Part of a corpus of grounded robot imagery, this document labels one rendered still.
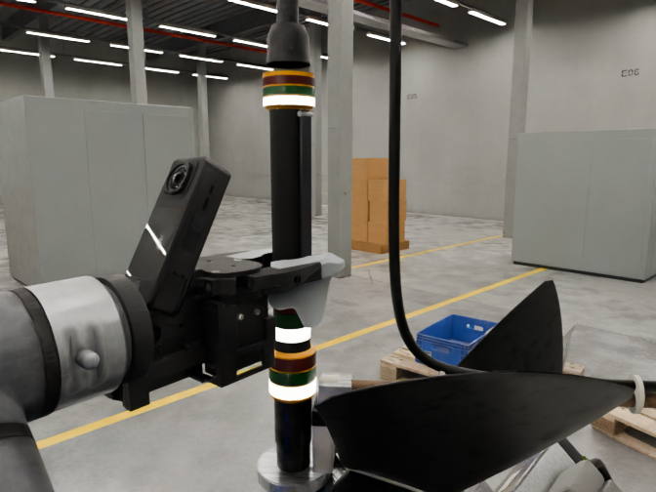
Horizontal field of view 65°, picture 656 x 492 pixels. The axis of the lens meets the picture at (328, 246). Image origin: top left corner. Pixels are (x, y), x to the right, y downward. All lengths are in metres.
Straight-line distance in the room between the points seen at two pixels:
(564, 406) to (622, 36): 12.92
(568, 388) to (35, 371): 0.32
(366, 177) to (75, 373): 8.60
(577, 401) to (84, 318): 0.32
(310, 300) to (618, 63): 12.82
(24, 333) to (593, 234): 7.61
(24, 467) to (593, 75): 13.17
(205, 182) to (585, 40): 13.21
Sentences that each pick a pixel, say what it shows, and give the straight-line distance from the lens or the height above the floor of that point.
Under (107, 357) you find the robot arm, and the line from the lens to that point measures 0.33.
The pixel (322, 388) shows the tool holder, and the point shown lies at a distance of 0.47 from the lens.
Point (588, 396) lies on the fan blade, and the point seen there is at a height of 1.42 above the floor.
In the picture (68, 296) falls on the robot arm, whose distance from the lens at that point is 0.33.
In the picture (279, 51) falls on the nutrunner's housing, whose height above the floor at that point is 1.66.
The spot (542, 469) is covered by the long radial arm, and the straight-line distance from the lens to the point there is 0.86.
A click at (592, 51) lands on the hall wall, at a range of 13.38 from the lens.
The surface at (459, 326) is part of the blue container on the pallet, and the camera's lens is 4.21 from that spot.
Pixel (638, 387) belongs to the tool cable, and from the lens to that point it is 0.52.
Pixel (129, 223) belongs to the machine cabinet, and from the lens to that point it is 6.89.
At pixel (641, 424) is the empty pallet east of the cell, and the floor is 0.15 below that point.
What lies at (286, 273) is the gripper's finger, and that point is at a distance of 0.38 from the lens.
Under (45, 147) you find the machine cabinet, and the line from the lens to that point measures 6.56.
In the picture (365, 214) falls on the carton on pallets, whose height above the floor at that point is 0.63.
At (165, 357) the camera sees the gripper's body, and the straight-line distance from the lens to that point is 0.37.
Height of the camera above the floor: 1.57
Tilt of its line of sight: 10 degrees down
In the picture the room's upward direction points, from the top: straight up
